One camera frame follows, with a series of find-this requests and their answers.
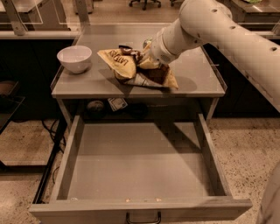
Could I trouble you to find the black office chair base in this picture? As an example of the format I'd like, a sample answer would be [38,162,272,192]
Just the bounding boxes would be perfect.
[129,0,162,11]

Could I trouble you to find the green soda can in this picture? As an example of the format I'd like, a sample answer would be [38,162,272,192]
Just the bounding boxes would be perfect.
[143,38,152,48]

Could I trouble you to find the black cables on floor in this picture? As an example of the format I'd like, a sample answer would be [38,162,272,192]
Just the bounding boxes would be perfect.
[40,117,67,154]

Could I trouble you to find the white label packet under counter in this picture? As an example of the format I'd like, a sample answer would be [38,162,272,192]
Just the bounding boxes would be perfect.
[108,98,128,111]

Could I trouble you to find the dark round object under counter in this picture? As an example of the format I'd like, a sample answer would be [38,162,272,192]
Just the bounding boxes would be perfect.
[87,101,105,114]

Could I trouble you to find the brown chip bag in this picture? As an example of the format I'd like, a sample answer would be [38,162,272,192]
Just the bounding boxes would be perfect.
[97,48,179,89]

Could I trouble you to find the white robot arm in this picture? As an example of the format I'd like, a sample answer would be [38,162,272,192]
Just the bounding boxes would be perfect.
[143,0,280,111]

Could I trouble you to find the small black snack packet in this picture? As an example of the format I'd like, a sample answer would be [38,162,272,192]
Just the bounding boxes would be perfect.
[118,45,132,49]

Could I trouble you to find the black drawer handle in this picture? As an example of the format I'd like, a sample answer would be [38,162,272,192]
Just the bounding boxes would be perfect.
[126,211,162,224]

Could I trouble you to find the white rail behind counter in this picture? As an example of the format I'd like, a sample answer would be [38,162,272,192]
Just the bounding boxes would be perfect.
[0,31,81,39]

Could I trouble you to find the white bowl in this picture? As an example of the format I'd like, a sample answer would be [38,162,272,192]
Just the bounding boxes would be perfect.
[57,45,92,74]

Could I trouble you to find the grey open drawer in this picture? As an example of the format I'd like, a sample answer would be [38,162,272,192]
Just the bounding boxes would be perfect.
[30,116,252,224]

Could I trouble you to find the grey counter cabinet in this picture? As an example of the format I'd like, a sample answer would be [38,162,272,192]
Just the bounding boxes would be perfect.
[52,24,226,119]

